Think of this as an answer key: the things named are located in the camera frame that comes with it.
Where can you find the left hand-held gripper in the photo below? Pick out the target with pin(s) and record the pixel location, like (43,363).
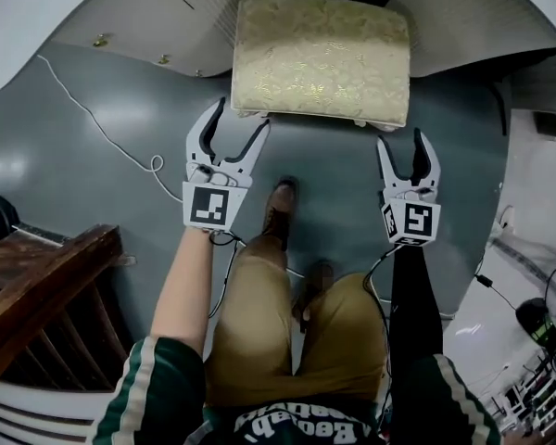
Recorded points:
(209,204)

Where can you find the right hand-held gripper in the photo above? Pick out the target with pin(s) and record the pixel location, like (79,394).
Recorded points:
(412,220)

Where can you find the gold patterned cushioned stool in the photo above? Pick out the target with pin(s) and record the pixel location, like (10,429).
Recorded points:
(319,58)

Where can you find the person's right forearm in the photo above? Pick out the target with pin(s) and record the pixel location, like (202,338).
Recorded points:
(414,304)

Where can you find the person's left forearm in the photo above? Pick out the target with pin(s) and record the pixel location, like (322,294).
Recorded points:
(183,285)

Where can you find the person's left brown shoe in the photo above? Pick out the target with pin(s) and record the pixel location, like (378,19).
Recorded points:
(280,211)

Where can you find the person's brown shoe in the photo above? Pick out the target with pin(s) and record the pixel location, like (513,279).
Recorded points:
(312,290)
(280,211)

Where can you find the black power adapter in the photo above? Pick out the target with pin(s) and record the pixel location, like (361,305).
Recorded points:
(483,281)

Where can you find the dark furniture with curved leg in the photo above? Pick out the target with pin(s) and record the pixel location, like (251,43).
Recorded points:
(537,81)

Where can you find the person's right brown shoe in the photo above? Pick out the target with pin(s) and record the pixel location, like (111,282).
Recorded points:
(312,290)

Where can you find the person's khaki trousers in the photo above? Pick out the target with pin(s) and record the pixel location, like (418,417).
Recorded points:
(255,322)

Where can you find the brown wooden chair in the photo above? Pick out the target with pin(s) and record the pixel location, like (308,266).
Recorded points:
(51,271)

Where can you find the person's green striped jersey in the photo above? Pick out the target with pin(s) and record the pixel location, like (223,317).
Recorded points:
(157,387)

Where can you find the white slatted panel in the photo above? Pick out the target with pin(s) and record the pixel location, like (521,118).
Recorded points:
(37,415)

